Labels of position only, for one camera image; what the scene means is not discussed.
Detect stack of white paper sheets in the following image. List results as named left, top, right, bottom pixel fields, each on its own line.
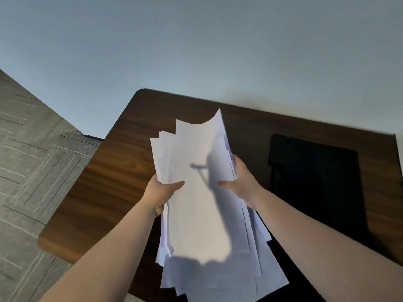
left=150, top=108, right=289, bottom=302

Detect black folder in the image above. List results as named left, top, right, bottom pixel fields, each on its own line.
left=268, top=133, right=373, bottom=246

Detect person's right forearm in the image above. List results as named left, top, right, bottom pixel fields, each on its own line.
left=254, top=186, right=403, bottom=302

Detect person's left forearm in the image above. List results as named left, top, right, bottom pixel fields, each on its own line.
left=37, top=195, right=157, bottom=302

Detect person's left hand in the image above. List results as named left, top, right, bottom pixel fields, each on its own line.
left=142, top=175, right=185, bottom=217

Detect person's right hand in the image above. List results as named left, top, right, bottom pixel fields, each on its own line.
left=217, top=155, right=262, bottom=210

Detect brown wooden table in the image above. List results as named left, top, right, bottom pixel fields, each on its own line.
left=38, top=88, right=403, bottom=302

